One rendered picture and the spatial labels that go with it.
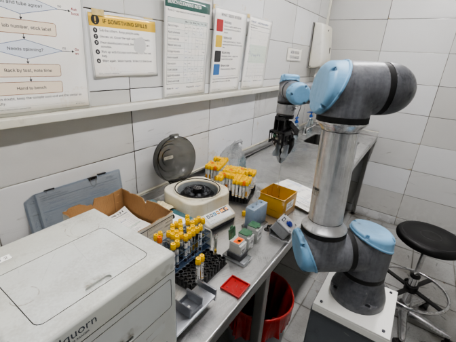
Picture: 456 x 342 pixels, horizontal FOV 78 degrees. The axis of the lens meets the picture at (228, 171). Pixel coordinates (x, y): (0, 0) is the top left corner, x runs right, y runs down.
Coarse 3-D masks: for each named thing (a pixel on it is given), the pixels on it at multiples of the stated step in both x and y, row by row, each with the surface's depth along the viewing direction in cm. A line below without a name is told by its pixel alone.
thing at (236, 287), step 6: (234, 276) 91; (228, 282) 89; (234, 282) 90; (240, 282) 90; (246, 282) 89; (222, 288) 87; (228, 288) 87; (234, 288) 87; (240, 288) 87; (246, 288) 87; (234, 294) 84; (240, 294) 84
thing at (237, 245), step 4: (236, 236) 100; (232, 240) 98; (236, 240) 98; (240, 240) 98; (244, 240) 98; (232, 244) 97; (236, 244) 96; (240, 244) 97; (244, 244) 97; (232, 248) 98; (236, 248) 97; (240, 248) 96; (244, 248) 98; (236, 252) 97; (240, 252) 96
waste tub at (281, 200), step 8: (272, 184) 138; (264, 192) 133; (272, 192) 140; (280, 192) 137; (288, 192) 134; (296, 192) 130; (264, 200) 128; (272, 200) 126; (280, 200) 123; (288, 200) 126; (272, 208) 127; (280, 208) 124; (288, 208) 128; (272, 216) 128
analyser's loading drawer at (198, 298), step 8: (200, 280) 82; (200, 288) 82; (208, 288) 80; (184, 296) 77; (192, 296) 77; (200, 296) 75; (208, 296) 79; (176, 304) 74; (184, 304) 76; (192, 304) 76; (200, 304) 76; (176, 312) 74; (184, 312) 73; (192, 312) 74; (200, 312) 75; (176, 320) 71; (184, 320) 72; (192, 320) 72; (176, 328) 69; (184, 328) 70
